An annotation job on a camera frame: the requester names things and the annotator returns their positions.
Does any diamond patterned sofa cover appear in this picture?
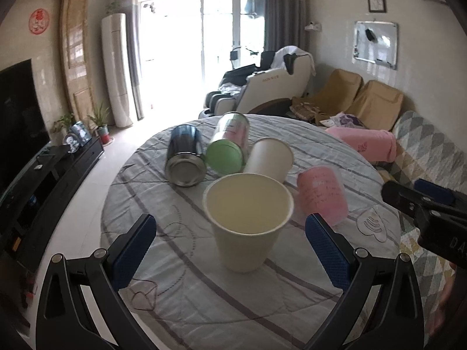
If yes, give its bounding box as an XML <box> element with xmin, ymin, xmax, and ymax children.
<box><xmin>377</xmin><ymin>110</ymin><xmax>467</xmax><ymax>300</ymax></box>

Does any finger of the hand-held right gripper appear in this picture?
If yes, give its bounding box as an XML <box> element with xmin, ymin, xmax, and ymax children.
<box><xmin>414</xmin><ymin>178</ymin><xmax>457</xmax><ymax>207</ymax></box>
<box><xmin>382</xmin><ymin>181</ymin><xmax>433</xmax><ymax>215</ymax></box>

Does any black television cabinet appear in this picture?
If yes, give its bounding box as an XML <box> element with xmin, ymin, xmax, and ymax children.
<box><xmin>0</xmin><ymin>136</ymin><xmax>105</xmax><ymax>274</ymax></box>

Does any small clear plastic cup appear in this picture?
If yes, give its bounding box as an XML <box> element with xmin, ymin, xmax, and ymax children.
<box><xmin>130</xmin><ymin>280</ymin><xmax>158</xmax><ymax>312</ymax></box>

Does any wall whiteboard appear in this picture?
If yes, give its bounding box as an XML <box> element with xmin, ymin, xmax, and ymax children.
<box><xmin>352</xmin><ymin>21</ymin><xmax>398</xmax><ymax>70</ymax></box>

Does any purple floral cloth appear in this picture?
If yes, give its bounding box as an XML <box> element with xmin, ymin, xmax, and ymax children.
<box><xmin>320</xmin><ymin>112</ymin><xmax>368</xmax><ymax>129</ymax></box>

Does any pink plastic cup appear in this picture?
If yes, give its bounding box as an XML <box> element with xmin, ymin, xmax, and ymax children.
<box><xmin>297</xmin><ymin>165</ymin><xmax>349</xmax><ymax>225</ymax></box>

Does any brown sofa cushion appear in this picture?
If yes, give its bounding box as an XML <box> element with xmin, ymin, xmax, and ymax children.
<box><xmin>343</xmin><ymin>80</ymin><xmax>405</xmax><ymax>132</ymax></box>
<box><xmin>308</xmin><ymin>69</ymin><xmax>364</xmax><ymax>125</ymax></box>

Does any white standing air conditioner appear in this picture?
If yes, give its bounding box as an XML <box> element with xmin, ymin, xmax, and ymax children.
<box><xmin>101</xmin><ymin>13</ymin><xmax>133</xmax><ymax>128</ymax></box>

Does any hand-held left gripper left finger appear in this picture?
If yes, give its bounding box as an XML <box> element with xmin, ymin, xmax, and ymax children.
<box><xmin>35</xmin><ymin>213</ymin><xmax>157</xmax><ymax>350</ymax></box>

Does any small green potted plant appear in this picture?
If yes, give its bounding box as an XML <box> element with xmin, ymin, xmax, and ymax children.
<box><xmin>52</xmin><ymin>113</ymin><xmax>75</xmax><ymax>134</ymax></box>

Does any black television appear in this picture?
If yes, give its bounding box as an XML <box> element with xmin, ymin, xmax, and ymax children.
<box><xmin>0</xmin><ymin>58</ymin><xmax>51</xmax><ymax>205</ymax></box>

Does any cream paper cup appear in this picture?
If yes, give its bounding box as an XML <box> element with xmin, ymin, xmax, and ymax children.
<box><xmin>202</xmin><ymin>174</ymin><xmax>295</xmax><ymax>274</ymax></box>

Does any grey curtain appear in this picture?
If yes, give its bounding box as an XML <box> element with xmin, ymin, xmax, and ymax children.
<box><xmin>263</xmin><ymin>0</ymin><xmax>311</xmax><ymax>61</ymax></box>
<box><xmin>107</xmin><ymin>0</ymin><xmax>144</xmax><ymax>121</ymax></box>

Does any potted plant in red pot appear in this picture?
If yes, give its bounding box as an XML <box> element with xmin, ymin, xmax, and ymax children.
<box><xmin>88</xmin><ymin>101</ymin><xmax>114</xmax><ymax>144</ymax></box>

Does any blue photo frame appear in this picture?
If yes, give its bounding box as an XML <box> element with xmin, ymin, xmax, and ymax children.
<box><xmin>69</xmin><ymin>120</ymin><xmax>93</xmax><ymax>146</ymax></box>

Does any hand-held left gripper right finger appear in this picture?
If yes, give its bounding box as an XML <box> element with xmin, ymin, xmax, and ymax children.
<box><xmin>304</xmin><ymin>213</ymin><xmax>435</xmax><ymax>350</ymax></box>

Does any grey striped tablecloth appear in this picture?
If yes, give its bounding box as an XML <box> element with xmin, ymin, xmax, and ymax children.
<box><xmin>100</xmin><ymin>114</ymin><xmax>402</xmax><ymax>350</ymax></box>

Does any clear cup with green lid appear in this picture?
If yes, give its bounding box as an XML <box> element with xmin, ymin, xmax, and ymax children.
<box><xmin>205</xmin><ymin>112</ymin><xmax>251</xmax><ymax>174</ymax></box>

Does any white paper cup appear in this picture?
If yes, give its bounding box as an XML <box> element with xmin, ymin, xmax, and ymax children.
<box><xmin>243</xmin><ymin>137</ymin><xmax>295</xmax><ymax>184</ymax></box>

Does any beige massage chair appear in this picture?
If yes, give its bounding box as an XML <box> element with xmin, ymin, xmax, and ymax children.
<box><xmin>199</xmin><ymin>45</ymin><xmax>317</xmax><ymax>119</ymax></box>

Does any pink blanket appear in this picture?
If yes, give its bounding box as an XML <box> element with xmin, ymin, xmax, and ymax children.
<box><xmin>326</xmin><ymin>127</ymin><xmax>397</xmax><ymax>165</ymax></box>

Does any blue metal cup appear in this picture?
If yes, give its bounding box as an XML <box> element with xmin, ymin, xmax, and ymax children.
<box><xmin>164</xmin><ymin>124</ymin><xmax>207</xmax><ymax>188</ymax></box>

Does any clear heart-shaped plastic lid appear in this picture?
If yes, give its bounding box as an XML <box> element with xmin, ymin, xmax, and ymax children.
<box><xmin>356</xmin><ymin>205</ymin><xmax>389</xmax><ymax>243</ymax></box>

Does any red round wall decoration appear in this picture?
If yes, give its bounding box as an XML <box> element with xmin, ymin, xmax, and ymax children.
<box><xmin>29</xmin><ymin>8</ymin><xmax>45</xmax><ymax>35</ymax></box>

